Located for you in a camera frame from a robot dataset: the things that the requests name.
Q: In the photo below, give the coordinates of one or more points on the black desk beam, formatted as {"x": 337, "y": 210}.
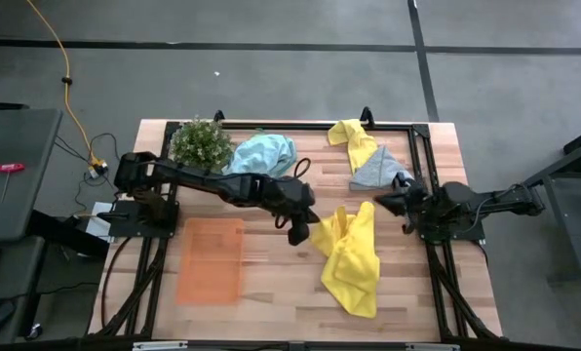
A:
{"x": 61, "y": 234}

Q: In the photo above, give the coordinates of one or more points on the orange translucent plastic bin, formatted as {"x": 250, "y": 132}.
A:
{"x": 210, "y": 263}

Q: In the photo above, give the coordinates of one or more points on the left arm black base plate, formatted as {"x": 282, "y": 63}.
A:
{"x": 125, "y": 225}

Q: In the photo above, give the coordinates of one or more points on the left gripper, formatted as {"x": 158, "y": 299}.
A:
{"x": 293, "y": 195}

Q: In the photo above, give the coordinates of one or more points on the white flat box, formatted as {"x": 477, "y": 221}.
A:
{"x": 95, "y": 226}

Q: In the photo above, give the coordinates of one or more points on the light blue microfiber towel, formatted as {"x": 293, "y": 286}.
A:
{"x": 261, "y": 153}

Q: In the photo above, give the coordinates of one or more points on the silver metal bracket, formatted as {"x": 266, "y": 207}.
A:
{"x": 432, "y": 347}
{"x": 159, "y": 346}

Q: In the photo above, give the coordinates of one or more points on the dark grey desk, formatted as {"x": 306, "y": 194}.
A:
{"x": 22, "y": 146}

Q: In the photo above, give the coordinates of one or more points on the dark grey metal stand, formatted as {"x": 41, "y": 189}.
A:
{"x": 563, "y": 163}

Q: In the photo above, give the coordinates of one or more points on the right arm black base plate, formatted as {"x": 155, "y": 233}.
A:
{"x": 466, "y": 235}

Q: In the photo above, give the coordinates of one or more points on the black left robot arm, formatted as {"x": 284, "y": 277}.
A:
{"x": 198, "y": 180}

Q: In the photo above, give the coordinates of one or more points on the black upright frame bracket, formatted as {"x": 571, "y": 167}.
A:
{"x": 219, "y": 117}
{"x": 367, "y": 116}

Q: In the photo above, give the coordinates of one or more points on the dark low desk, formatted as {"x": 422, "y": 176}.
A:
{"x": 8, "y": 273}

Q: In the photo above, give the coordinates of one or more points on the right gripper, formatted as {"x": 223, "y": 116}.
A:
{"x": 417, "y": 205}

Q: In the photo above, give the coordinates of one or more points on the grey caster wheel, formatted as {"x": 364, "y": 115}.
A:
{"x": 34, "y": 331}

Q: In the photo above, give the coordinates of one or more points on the yellow microfiber towel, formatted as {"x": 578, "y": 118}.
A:
{"x": 361, "y": 146}
{"x": 351, "y": 263}

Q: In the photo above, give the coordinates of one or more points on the small artificial green plant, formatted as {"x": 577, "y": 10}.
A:
{"x": 200, "y": 144}

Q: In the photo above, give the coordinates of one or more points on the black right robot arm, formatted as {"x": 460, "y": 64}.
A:
{"x": 466, "y": 197}

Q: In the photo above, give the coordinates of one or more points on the black aluminium table frame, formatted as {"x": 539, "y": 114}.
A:
{"x": 320, "y": 126}

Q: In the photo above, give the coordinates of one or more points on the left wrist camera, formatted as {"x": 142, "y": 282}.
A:
{"x": 298, "y": 234}

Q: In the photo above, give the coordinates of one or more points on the grey microfiber towel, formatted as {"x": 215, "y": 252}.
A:
{"x": 375, "y": 170}

